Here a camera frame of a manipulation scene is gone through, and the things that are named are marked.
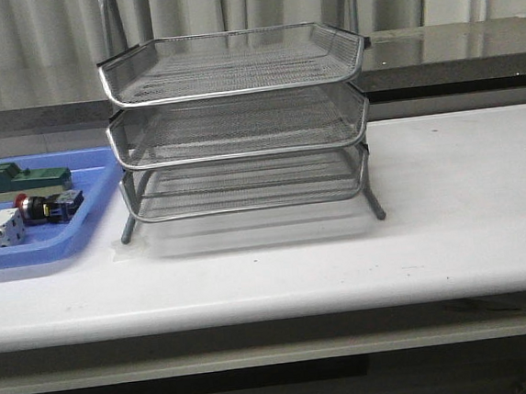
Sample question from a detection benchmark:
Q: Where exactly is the red emergency stop button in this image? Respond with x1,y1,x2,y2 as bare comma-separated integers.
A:
14,189,84,225

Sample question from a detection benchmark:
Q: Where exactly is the blue plastic tray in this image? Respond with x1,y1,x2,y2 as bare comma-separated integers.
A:
0,147,122,270

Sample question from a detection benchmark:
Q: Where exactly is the grey stone counter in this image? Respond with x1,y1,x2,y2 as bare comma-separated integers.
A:
0,17,526,133

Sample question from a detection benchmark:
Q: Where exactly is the silver metal rack frame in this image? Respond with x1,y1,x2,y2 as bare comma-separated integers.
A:
98,0,386,242

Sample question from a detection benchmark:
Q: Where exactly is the green limit switch module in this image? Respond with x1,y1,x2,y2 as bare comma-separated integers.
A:
0,162,73,202

